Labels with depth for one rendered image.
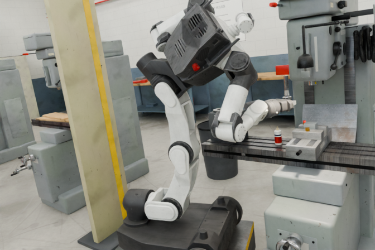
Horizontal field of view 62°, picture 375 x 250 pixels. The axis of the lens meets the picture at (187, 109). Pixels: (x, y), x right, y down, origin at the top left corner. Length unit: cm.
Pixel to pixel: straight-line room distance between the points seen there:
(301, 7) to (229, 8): 507
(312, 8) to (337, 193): 88
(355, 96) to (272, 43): 430
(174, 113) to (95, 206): 149
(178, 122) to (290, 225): 73
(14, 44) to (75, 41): 796
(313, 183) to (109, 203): 184
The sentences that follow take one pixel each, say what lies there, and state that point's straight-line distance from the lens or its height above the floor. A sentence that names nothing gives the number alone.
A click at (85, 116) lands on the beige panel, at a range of 267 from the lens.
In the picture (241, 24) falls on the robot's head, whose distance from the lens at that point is 148.
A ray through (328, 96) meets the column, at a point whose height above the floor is 114.
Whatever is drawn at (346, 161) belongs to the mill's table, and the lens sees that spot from 175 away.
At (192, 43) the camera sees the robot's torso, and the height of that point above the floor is 157.
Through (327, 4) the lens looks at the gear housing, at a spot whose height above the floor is 167.
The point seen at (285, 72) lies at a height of 92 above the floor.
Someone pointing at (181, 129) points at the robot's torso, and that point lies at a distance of 163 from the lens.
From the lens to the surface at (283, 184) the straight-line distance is 174.
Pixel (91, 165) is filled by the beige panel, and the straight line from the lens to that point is 274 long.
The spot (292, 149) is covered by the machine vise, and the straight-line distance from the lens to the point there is 170.
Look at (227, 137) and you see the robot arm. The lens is 132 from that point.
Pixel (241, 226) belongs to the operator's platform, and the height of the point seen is 40.
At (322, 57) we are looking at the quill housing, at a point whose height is 143.
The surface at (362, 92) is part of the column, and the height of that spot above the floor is 116.
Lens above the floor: 156
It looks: 11 degrees down
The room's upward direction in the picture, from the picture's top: 7 degrees counter-clockwise
